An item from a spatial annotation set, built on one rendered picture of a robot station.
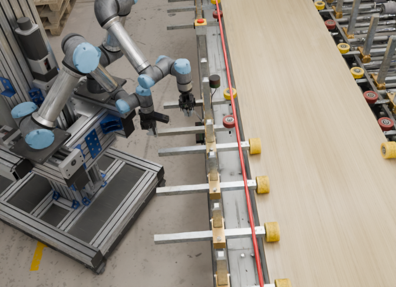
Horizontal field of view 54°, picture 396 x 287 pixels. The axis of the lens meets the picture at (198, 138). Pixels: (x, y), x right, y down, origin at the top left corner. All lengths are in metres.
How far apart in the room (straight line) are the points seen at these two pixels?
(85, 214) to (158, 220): 0.52
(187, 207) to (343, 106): 1.33
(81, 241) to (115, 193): 0.42
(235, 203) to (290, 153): 0.41
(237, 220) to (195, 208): 0.85
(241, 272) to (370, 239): 0.60
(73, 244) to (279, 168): 1.42
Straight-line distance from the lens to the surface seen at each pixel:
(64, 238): 2.73
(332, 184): 1.95
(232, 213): 2.14
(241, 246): 2.04
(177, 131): 2.23
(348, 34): 3.15
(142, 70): 1.89
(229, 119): 2.20
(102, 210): 2.79
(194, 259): 2.71
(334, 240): 1.78
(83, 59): 1.75
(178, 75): 1.91
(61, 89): 1.81
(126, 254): 2.81
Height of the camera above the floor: 2.40
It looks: 45 degrees down
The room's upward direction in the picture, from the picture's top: 6 degrees counter-clockwise
